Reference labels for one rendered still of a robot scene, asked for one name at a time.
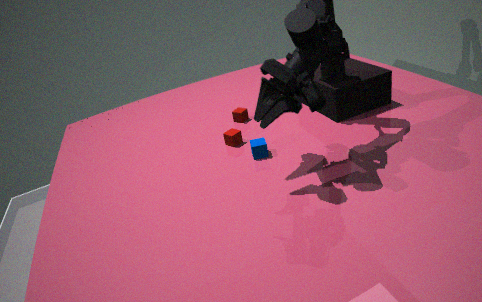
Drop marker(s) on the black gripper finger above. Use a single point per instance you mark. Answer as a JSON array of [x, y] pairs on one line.
[[275, 112], [269, 96]]

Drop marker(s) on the blue cube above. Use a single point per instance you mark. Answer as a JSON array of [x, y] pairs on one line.
[[259, 148]]

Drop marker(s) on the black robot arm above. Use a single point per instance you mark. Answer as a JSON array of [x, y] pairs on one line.
[[316, 35]]

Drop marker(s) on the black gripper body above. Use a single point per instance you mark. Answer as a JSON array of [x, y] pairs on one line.
[[284, 75]]

